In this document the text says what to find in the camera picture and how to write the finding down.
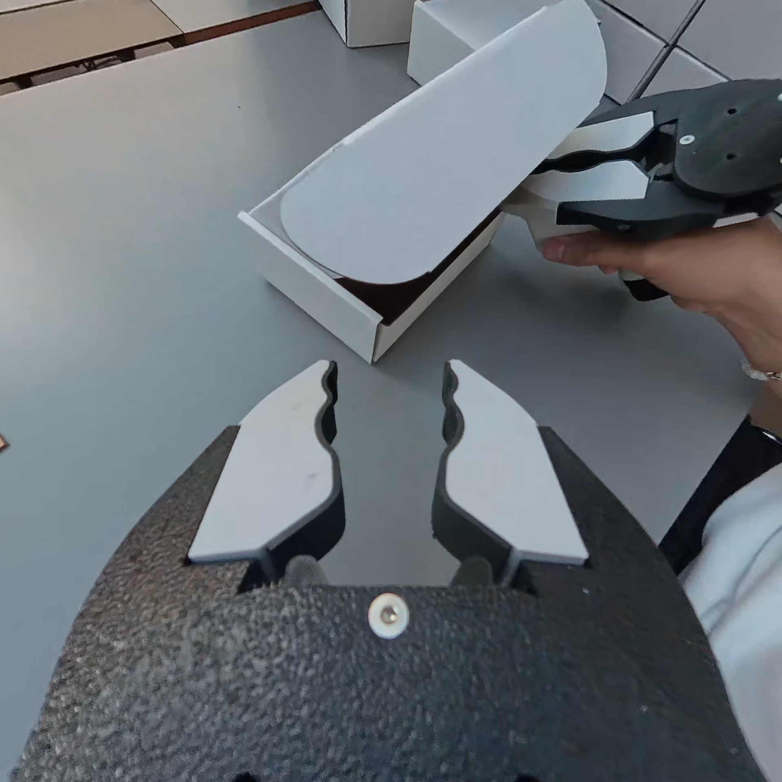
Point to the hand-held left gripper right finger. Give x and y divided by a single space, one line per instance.
507 482

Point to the person's right hand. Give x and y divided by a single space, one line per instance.
721 269

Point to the grey desk with brown edge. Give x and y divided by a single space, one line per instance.
232 12

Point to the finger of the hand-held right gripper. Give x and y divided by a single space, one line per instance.
605 192
617 131

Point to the closed white cardboard carton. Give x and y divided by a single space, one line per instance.
437 36

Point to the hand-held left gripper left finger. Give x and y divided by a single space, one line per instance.
269 476

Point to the white cardboard box with lid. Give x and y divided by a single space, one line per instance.
427 171

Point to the person's white shirt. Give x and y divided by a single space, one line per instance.
745 580

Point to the black office chair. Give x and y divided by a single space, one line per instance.
721 489

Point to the stack of white boxes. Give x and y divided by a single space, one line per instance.
733 36

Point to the framed brown-grey desk top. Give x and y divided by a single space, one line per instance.
79 43

